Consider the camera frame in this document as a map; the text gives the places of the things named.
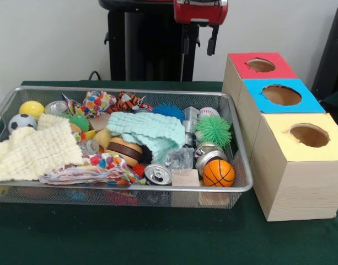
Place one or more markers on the toy hamburger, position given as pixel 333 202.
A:
pixel 124 150

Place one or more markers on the white toy baseball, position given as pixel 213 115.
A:
pixel 208 112

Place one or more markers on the mint waffle cloth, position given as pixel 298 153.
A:
pixel 146 127

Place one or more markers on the large green spiky ball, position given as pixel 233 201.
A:
pixel 213 129

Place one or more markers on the clear crinkled plastic packet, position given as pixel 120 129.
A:
pixel 179 158

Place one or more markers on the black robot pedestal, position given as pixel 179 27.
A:
pixel 146 41

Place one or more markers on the blue spiky ball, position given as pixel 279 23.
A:
pixel 168 110

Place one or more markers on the silver mesh bin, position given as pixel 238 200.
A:
pixel 240 165

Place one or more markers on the small soccer ball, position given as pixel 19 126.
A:
pixel 21 122

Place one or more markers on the yellow ball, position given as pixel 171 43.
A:
pixel 31 109

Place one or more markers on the dark green table cloth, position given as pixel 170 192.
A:
pixel 157 237
pixel 335 102

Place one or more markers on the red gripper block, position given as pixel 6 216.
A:
pixel 199 13

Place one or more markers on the wooden box with three holes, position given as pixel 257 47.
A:
pixel 301 187

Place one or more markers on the cream waffle cloth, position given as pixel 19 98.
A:
pixel 33 149

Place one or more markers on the orange toy basketball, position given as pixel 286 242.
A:
pixel 218 172

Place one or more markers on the polka-dot cloth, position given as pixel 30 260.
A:
pixel 108 165

